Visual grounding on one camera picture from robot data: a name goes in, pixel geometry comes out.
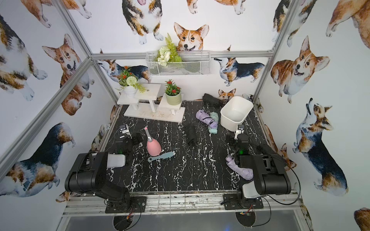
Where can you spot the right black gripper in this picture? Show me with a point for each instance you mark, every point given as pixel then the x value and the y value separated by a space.
pixel 239 140

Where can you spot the lilac umbrella back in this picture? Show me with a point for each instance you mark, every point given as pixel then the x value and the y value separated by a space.
pixel 203 117

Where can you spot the white plastic storage box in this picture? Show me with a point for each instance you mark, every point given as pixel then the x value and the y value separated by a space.
pixel 235 112

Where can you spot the white pot mixed flowers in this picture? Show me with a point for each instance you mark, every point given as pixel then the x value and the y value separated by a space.
pixel 129 80

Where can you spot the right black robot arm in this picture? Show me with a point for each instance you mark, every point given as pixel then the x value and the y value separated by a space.
pixel 259 164

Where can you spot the lilac umbrella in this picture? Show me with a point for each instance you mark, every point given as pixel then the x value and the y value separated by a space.
pixel 245 173
pixel 203 117

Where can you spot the mint green umbrella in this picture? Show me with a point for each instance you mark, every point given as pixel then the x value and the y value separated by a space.
pixel 213 127

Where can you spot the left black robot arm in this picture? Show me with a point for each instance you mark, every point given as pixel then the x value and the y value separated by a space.
pixel 89 173

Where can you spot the white wooden step shelf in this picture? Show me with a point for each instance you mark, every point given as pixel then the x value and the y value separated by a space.
pixel 142 105

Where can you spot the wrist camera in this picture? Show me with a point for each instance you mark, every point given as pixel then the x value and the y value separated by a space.
pixel 124 129
pixel 240 130

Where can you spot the green pot red flowers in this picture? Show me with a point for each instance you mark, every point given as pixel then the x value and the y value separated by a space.
pixel 173 93

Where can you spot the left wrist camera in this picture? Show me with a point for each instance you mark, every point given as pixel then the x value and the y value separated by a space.
pixel 124 129

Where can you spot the lilac umbrella front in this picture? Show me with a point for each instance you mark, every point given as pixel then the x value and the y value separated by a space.
pixel 245 173

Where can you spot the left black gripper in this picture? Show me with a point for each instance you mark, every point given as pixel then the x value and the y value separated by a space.
pixel 124 138

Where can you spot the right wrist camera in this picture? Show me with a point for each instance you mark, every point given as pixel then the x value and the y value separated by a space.
pixel 240 130

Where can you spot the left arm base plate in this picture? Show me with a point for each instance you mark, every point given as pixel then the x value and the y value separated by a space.
pixel 135 204

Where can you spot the fern and white flowers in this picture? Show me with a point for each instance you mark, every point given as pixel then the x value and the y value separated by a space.
pixel 168 53

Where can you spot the black folded umbrella back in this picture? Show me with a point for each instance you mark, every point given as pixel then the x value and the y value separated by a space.
pixel 210 100

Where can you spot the white wire wall basket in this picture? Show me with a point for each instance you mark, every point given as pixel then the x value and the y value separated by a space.
pixel 191 64

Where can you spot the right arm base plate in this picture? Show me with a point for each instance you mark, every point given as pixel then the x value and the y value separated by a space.
pixel 237 202

